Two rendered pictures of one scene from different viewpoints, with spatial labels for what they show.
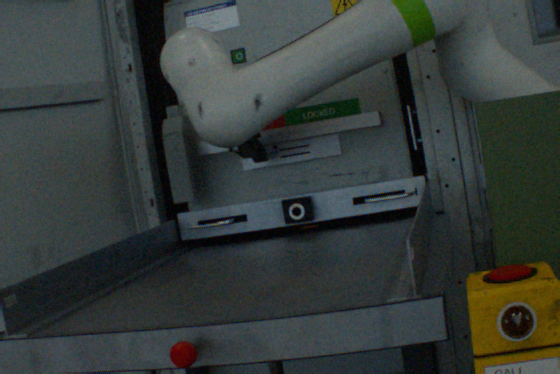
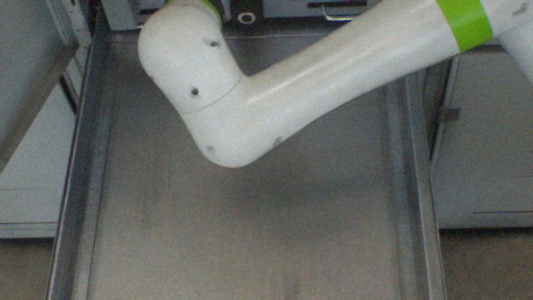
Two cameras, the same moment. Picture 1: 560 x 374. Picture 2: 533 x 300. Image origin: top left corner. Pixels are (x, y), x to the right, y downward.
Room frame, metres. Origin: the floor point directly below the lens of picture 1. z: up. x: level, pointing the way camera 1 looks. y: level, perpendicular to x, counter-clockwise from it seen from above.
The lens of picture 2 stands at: (0.57, 0.10, 1.95)
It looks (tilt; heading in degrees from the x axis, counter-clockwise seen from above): 57 degrees down; 352
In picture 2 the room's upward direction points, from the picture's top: 7 degrees counter-clockwise
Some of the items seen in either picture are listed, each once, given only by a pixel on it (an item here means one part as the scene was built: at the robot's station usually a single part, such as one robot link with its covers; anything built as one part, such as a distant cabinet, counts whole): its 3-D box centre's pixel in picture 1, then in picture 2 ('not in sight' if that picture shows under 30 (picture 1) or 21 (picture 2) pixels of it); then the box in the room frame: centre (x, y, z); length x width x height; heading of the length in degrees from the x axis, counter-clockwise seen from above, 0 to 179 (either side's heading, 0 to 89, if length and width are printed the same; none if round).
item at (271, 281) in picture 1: (260, 285); (246, 200); (1.22, 0.05, 0.82); 0.68 x 0.62 x 0.06; 166
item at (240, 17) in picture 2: (297, 210); (246, 12); (1.56, -0.03, 0.90); 0.06 x 0.03 x 0.05; 76
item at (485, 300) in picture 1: (515, 329); not in sight; (0.61, -0.19, 0.85); 0.08 x 0.08 x 0.10; 76
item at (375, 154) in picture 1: (279, 88); not in sight; (1.59, -0.04, 1.15); 0.48 x 0.01 x 0.48; 76
